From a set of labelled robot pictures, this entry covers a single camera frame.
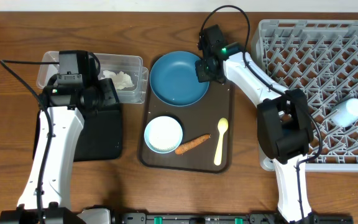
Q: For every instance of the light blue cup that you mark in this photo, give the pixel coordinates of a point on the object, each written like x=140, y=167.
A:
x=346, y=113

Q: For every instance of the grey dishwasher rack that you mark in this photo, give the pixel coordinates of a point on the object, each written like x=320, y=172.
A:
x=321, y=58

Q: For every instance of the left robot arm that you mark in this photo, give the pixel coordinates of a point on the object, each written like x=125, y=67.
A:
x=46, y=197

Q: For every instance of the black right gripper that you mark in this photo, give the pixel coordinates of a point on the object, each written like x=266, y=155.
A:
x=201, y=76

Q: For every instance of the dark brown serving tray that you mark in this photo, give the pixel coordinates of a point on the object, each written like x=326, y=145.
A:
x=196, y=120

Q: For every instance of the light blue bowl with rice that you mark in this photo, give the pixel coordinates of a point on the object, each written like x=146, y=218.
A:
x=163, y=134

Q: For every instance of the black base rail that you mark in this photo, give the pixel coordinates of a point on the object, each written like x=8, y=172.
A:
x=216, y=218

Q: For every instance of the pale yellow spoon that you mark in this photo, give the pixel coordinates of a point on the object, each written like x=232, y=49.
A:
x=222, y=128

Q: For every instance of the orange carrot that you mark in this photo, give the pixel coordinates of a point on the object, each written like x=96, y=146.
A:
x=191, y=144

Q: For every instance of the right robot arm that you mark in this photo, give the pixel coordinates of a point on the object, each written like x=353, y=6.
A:
x=283, y=125

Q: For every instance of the dark blue plate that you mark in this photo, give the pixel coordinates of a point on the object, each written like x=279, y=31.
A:
x=173, y=79

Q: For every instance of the clear plastic waste bin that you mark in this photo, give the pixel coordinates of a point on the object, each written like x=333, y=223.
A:
x=129, y=64

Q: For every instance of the crumpled white tissue in bin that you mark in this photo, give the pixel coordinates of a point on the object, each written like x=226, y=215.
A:
x=120, y=80

